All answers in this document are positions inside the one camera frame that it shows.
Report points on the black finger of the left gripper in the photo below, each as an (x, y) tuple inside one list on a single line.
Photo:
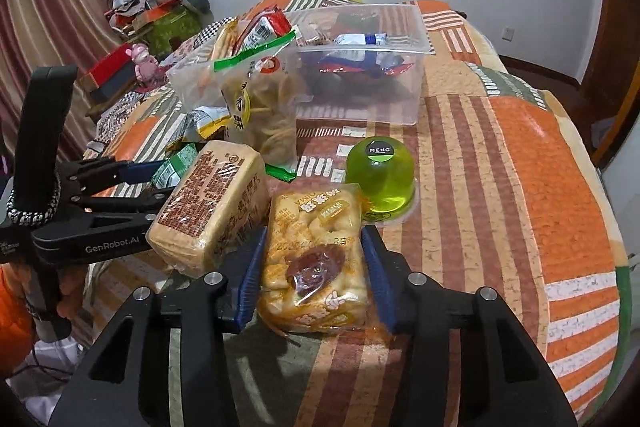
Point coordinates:
[(105, 211)]

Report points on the pink plush toy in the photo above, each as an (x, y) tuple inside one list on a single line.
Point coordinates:
[(147, 69)]

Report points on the pile of clutter with green box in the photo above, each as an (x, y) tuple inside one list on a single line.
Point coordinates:
[(162, 25)]

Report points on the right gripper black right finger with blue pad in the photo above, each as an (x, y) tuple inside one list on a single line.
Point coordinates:
[(504, 379)]

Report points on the clear pack of buns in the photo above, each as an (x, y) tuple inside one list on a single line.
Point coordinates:
[(314, 276)]

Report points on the clear plastic storage bin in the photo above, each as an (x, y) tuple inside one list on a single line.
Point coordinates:
[(359, 97)]

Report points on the green-zip bag of crackers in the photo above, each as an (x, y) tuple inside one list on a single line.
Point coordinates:
[(259, 90)]

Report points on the red and black box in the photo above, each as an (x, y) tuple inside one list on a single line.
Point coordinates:
[(110, 75)]

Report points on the red white snack packet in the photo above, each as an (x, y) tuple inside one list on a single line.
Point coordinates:
[(268, 24)]

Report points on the person's hand holding gripper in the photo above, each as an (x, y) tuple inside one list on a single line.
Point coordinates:
[(72, 283)]

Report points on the green white small packet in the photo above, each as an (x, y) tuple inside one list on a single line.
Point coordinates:
[(175, 167)]

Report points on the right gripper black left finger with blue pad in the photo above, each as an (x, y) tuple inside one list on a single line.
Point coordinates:
[(123, 379)]

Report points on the blue white snack bag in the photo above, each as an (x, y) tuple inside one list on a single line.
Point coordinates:
[(376, 55)]

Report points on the green jelly cup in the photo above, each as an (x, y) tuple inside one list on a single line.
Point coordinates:
[(384, 170)]

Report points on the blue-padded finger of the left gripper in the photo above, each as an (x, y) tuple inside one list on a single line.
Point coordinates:
[(108, 171)]

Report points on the small orange yellow snack pack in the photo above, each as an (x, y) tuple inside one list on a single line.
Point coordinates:
[(204, 122)]

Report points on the red striped curtain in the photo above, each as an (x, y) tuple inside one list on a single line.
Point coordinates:
[(50, 16)]

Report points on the brown printed bread loaf pack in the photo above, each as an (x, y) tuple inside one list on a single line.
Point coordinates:
[(214, 208)]

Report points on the patchwork striped bed quilt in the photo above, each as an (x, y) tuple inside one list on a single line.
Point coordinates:
[(507, 197)]

